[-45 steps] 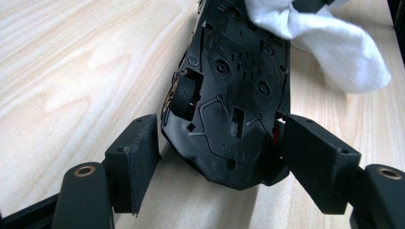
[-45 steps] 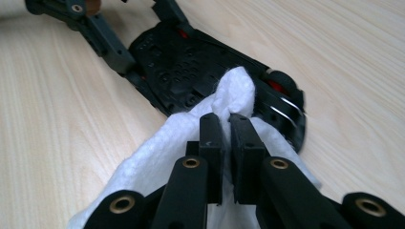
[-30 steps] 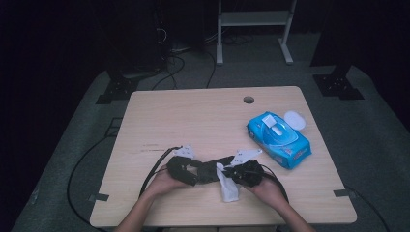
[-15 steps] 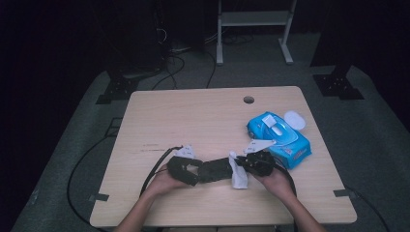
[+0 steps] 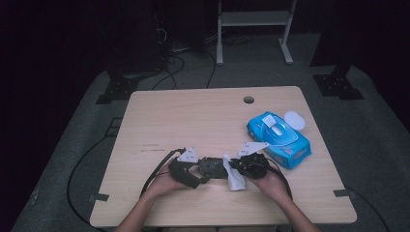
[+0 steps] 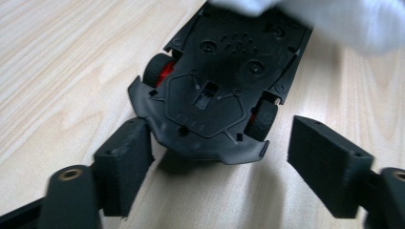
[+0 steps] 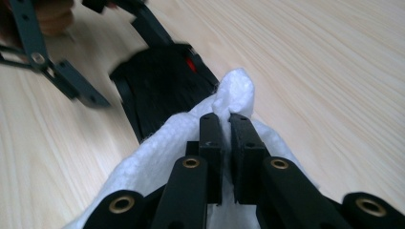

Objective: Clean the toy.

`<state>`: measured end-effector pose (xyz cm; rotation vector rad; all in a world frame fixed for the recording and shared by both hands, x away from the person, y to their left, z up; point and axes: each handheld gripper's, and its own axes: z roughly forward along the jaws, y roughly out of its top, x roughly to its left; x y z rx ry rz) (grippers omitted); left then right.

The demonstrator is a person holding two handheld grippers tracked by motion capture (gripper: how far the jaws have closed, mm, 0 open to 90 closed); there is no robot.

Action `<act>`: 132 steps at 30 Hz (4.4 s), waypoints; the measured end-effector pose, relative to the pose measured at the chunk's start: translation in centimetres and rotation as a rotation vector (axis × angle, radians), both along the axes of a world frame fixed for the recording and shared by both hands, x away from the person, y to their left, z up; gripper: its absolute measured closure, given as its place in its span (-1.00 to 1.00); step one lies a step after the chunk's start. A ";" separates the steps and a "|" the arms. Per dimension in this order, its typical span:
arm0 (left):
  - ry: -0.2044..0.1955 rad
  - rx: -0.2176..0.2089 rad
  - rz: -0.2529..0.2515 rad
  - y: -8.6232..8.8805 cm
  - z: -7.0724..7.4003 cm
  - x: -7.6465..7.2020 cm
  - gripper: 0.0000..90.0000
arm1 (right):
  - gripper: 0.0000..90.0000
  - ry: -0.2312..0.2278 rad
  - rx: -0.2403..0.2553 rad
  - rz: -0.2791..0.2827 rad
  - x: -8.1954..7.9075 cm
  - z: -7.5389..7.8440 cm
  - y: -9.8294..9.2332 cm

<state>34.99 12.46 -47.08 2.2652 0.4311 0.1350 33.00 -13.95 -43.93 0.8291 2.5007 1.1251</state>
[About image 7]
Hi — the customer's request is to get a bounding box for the blue and black toy car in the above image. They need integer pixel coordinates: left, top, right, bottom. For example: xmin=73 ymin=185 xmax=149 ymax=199
xmin=109 ymin=42 xmax=222 ymax=145

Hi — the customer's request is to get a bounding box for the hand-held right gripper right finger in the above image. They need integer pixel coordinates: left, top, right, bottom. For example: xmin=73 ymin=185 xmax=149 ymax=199
xmin=228 ymin=113 xmax=272 ymax=205

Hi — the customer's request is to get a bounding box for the white wet wipe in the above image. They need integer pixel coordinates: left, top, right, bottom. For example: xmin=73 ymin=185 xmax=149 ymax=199
xmin=62 ymin=67 xmax=320 ymax=229

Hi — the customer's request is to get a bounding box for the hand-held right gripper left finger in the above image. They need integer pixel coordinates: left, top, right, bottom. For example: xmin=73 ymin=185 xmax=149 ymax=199
xmin=185 ymin=112 xmax=224 ymax=205

